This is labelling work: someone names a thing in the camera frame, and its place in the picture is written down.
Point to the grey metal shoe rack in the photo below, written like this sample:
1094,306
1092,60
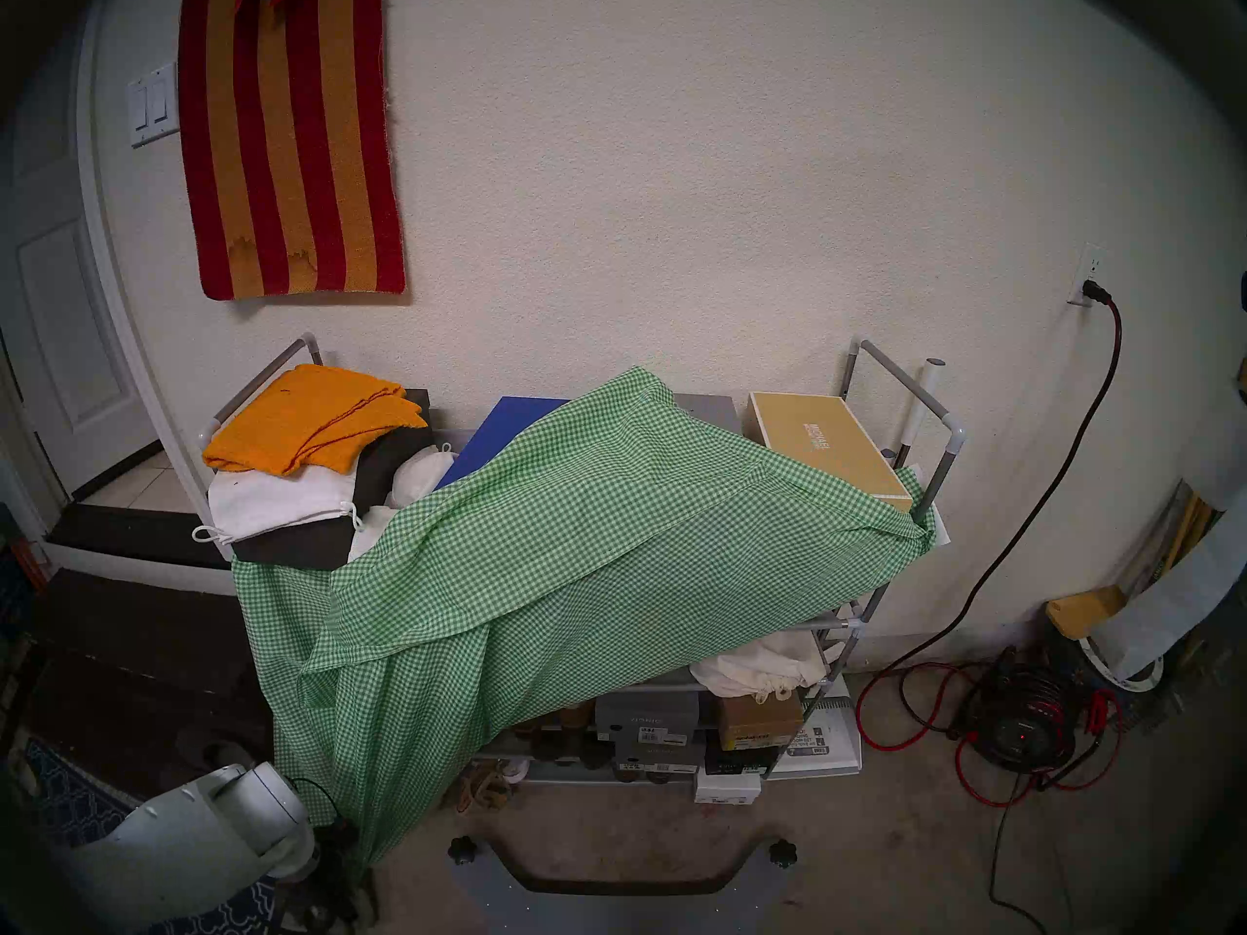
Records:
906,383

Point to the grey robot base frame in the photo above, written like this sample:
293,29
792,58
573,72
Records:
623,909

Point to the tan dustpan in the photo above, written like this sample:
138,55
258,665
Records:
1083,612

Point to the black shoe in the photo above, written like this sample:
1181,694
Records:
596,751
550,750

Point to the small white shoebox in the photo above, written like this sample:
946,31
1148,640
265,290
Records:
728,787

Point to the white paper sheet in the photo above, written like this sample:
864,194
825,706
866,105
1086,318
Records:
930,514

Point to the white light switch plate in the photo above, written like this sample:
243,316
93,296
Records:
154,105

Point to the black doorstep mat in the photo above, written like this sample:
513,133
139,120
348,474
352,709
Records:
117,534

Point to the tan suede boot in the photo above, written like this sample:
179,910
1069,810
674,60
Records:
583,719

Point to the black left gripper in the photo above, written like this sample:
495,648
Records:
343,875

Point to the grey slipper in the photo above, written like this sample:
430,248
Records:
219,751

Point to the white panel door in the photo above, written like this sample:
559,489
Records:
58,164

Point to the white wall outlet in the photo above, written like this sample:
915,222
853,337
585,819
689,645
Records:
1091,266

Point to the brown cardboard shoebox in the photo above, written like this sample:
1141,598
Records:
760,721

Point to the orange folded towel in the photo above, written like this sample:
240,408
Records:
302,422

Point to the tan flat box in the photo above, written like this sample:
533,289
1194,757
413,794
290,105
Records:
828,446

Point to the white PVC pipe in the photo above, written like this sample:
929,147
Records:
925,397

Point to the black knob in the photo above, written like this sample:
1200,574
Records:
782,853
462,850

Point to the green gingham cloth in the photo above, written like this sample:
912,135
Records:
546,573

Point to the blue patterned rug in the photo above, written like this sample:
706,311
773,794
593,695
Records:
78,806

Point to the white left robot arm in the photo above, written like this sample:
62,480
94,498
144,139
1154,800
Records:
185,836

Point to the grey Vionic shoebox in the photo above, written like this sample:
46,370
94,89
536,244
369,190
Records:
662,758
653,724

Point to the blue flat box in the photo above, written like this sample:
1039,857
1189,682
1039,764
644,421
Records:
497,436

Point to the white labelled flat box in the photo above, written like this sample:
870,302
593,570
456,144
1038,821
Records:
833,738

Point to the blue bucket white rim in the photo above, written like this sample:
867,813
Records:
1150,672

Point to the black shoebox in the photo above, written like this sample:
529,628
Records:
740,760

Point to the white pink sneaker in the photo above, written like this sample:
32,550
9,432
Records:
516,770

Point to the dark brown wooden step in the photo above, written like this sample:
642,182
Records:
146,651

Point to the grey flat box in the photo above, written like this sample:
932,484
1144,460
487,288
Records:
711,412

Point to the red orange striped rug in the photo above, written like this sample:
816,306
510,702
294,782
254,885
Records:
292,144

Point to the dark brown storage box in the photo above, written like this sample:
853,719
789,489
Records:
385,466

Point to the leaning wooden sticks bundle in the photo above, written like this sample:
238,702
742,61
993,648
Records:
1184,539

